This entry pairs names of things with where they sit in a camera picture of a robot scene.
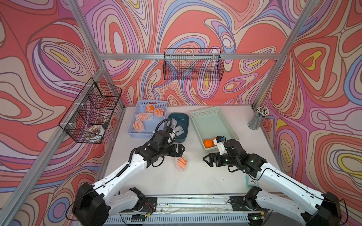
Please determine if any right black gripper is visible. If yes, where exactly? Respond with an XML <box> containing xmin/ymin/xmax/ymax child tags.
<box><xmin>203</xmin><ymin>152</ymin><xmax>239</xmax><ymax>168</ymax></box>

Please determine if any white foam net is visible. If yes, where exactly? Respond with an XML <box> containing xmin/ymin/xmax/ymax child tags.
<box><xmin>175</xmin><ymin>156</ymin><xmax>188</xmax><ymax>172</ymax></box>
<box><xmin>174</xmin><ymin>125</ymin><xmax>184</xmax><ymax>136</ymax></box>
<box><xmin>171</xmin><ymin>118</ymin><xmax>178</xmax><ymax>129</ymax></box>

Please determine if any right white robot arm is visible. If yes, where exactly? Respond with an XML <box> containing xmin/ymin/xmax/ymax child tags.
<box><xmin>203</xmin><ymin>136</ymin><xmax>342</xmax><ymax>226</ymax></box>

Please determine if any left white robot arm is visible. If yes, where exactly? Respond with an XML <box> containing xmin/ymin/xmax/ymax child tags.
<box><xmin>72</xmin><ymin>129</ymin><xmax>185</xmax><ymax>226</ymax></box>

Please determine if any lavender perforated plastic basket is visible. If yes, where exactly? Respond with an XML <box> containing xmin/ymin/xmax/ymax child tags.
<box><xmin>127</xmin><ymin>100</ymin><xmax>168</xmax><ymax>138</ymax></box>

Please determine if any small mint alarm clock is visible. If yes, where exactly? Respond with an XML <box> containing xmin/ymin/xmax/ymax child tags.
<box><xmin>246</xmin><ymin>175</ymin><xmax>258</xmax><ymax>187</ymax></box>

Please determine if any dark teal plastic tray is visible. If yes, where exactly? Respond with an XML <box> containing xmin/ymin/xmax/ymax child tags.
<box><xmin>168</xmin><ymin>113</ymin><xmax>189</xmax><ymax>143</ymax></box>

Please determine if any mint green perforated basket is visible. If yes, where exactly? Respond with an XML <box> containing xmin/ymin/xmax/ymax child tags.
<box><xmin>190</xmin><ymin>106</ymin><xmax>239</xmax><ymax>153</ymax></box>

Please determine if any metal cup of pencils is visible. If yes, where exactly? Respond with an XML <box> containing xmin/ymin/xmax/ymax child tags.
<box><xmin>248</xmin><ymin>106</ymin><xmax>270</xmax><ymax>131</ymax></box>

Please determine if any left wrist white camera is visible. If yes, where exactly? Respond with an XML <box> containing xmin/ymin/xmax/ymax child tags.
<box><xmin>166</xmin><ymin>128</ymin><xmax>177</xmax><ymax>144</ymax></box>

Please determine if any wrist white camera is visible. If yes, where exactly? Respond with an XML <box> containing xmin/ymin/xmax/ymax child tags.
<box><xmin>216</xmin><ymin>136</ymin><xmax>227</xmax><ymax>154</ymax></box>
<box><xmin>166</xmin><ymin>128</ymin><xmax>177</xmax><ymax>144</ymax></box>

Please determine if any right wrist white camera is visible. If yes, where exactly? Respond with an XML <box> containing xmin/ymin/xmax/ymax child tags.
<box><xmin>216</xmin><ymin>136</ymin><xmax>227</xmax><ymax>154</ymax></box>

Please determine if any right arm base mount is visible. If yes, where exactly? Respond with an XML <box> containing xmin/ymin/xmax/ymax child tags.
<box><xmin>227</xmin><ymin>196</ymin><xmax>269</xmax><ymax>212</ymax></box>

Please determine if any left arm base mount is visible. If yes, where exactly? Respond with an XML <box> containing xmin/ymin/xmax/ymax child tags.
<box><xmin>122</xmin><ymin>196</ymin><xmax>157</xmax><ymax>214</ymax></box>

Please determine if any tape roll in wire basket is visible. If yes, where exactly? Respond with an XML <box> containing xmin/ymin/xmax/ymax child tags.
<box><xmin>84</xmin><ymin>125</ymin><xmax>104</xmax><ymax>140</ymax></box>

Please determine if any black wire basket left wall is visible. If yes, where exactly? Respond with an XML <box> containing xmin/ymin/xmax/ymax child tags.
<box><xmin>58</xmin><ymin>78</ymin><xmax>122</xmax><ymax>144</ymax></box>

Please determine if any black wire basket wall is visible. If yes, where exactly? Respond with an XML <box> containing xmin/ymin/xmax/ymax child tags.
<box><xmin>163</xmin><ymin>47</ymin><xmax>224</xmax><ymax>81</ymax></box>
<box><xmin>58</xmin><ymin>78</ymin><xmax>122</xmax><ymax>144</ymax></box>

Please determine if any black wire basket back wall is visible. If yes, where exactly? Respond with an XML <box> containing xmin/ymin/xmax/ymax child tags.
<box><xmin>163</xmin><ymin>47</ymin><xmax>224</xmax><ymax>81</ymax></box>

